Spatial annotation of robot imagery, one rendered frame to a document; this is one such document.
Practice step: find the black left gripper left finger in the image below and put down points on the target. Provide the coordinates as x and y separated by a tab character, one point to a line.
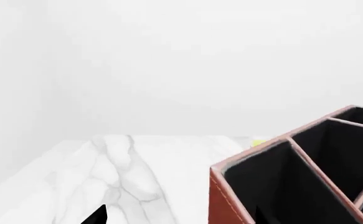
98	217

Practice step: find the brown leather caddy black lining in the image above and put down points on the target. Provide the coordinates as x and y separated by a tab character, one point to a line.
293	177

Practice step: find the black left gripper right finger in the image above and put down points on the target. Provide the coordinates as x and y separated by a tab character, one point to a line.
260	218

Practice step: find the yellow-green book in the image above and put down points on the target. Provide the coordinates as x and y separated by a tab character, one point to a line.
257	142

